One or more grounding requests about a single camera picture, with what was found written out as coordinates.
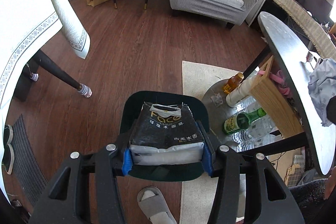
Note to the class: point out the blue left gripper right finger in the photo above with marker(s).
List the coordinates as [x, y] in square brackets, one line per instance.
[207, 157]

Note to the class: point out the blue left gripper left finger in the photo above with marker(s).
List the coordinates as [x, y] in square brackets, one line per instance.
[127, 162]

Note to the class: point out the black silver tissue pack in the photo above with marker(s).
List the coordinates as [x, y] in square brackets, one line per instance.
[166, 135]

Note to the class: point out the dark green trash bin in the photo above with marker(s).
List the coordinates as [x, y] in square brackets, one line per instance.
[131, 112]

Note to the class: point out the grey slipper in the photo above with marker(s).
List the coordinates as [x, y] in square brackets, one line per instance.
[154, 206]

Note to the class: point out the wooden box under table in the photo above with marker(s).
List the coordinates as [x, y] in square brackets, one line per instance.
[265, 92]

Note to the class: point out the green glass bottle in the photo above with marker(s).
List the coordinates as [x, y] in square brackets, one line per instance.
[241, 121]

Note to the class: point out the round grey marble table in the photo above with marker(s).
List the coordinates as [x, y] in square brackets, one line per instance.
[290, 53]

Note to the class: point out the beige fringed shelf cloth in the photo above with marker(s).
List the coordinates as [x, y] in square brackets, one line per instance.
[312, 29]

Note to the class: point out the white cylindrical bottle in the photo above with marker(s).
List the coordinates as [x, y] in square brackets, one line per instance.
[240, 93]

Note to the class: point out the amber glass bottle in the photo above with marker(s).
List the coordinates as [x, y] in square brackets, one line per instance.
[233, 83]

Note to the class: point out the dark striped doormat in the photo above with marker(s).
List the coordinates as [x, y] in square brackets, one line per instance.
[26, 168]

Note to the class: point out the black monitor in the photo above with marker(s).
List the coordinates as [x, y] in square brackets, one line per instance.
[320, 10]

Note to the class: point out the black table leg with sock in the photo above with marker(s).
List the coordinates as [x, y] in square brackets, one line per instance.
[47, 64]

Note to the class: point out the white patterned tablecloth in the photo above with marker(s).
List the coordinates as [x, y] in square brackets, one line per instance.
[26, 25]

